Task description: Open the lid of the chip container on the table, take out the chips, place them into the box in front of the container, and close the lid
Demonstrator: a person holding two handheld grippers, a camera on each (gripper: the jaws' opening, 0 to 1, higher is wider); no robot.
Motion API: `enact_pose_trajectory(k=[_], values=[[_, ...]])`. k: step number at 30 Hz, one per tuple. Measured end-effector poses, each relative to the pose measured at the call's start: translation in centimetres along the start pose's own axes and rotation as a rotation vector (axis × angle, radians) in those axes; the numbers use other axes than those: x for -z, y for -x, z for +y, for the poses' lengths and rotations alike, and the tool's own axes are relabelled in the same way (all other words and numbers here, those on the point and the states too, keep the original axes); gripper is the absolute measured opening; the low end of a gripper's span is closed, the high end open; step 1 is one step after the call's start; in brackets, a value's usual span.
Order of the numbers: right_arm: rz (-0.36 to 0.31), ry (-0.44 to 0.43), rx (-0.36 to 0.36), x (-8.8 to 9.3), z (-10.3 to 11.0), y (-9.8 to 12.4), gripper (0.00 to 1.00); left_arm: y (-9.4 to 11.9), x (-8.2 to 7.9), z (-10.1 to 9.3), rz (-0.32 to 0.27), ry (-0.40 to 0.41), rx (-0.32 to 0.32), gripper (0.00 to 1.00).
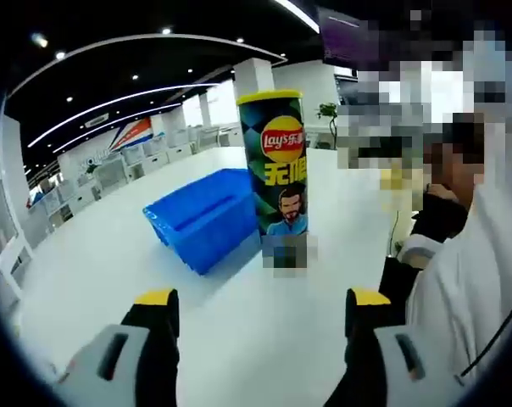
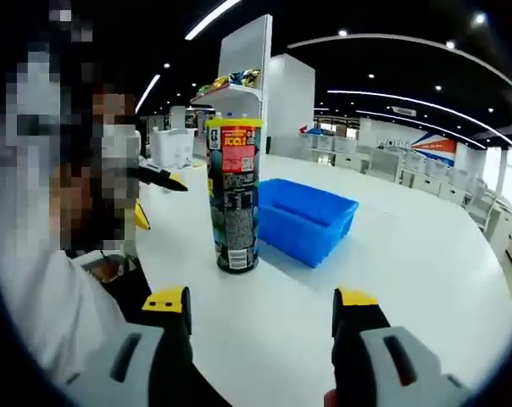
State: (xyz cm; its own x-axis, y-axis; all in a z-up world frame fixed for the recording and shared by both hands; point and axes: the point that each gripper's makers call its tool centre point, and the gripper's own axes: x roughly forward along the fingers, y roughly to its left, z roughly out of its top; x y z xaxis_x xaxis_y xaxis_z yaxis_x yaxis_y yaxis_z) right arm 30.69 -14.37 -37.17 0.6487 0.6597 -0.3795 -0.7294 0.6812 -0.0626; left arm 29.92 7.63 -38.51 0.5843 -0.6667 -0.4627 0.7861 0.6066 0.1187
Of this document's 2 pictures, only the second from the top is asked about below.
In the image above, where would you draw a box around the white display shelf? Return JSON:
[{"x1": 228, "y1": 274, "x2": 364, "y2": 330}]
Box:
[{"x1": 190, "y1": 14, "x2": 275, "y2": 128}]

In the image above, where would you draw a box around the white storage bin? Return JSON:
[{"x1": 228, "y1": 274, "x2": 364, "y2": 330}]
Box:
[{"x1": 148, "y1": 127, "x2": 197, "y2": 168}]

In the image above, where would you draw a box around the yellow round container lid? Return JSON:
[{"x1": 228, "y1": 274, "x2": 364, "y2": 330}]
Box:
[{"x1": 203, "y1": 116, "x2": 267, "y2": 129}]

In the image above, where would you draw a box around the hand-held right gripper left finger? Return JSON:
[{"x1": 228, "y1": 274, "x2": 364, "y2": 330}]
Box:
[{"x1": 64, "y1": 285, "x2": 236, "y2": 407}]

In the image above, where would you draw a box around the row of white storage cabinets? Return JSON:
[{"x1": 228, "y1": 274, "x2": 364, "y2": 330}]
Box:
[{"x1": 301, "y1": 125, "x2": 512, "y2": 275}]

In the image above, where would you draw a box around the white table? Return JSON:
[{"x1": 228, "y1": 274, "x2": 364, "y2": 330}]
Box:
[{"x1": 132, "y1": 153, "x2": 512, "y2": 407}]

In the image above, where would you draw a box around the orange blue wall poster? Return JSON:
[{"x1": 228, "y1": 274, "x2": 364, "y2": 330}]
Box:
[{"x1": 409, "y1": 131, "x2": 459, "y2": 168}]

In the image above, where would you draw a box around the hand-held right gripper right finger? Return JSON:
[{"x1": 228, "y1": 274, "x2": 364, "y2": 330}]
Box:
[{"x1": 331, "y1": 287, "x2": 474, "y2": 407}]

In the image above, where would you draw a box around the white square column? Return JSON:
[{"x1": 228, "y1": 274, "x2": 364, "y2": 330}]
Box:
[{"x1": 267, "y1": 53, "x2": 316, "y2": 141}]

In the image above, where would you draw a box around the blue plastic box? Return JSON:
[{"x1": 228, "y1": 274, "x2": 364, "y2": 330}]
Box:
[{"x1": 257, "y1": 177, "x2": 360, "y2": 270}]

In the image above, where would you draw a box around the row of colourful snack packets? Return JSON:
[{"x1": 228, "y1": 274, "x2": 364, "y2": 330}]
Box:
[{"x1": 197, "y1": 68, "x2": 262, "y2": 97}]

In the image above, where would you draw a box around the person's white shirt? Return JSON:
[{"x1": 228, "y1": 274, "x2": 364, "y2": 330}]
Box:
[{"x1": 0, "y1": 248, "x2": 132, "y2": 385}]

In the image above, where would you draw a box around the black printed chip container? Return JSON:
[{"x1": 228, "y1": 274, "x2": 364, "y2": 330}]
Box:
[{"x1": 205, "y1": 124, "x2": 264, "y2": 275}]

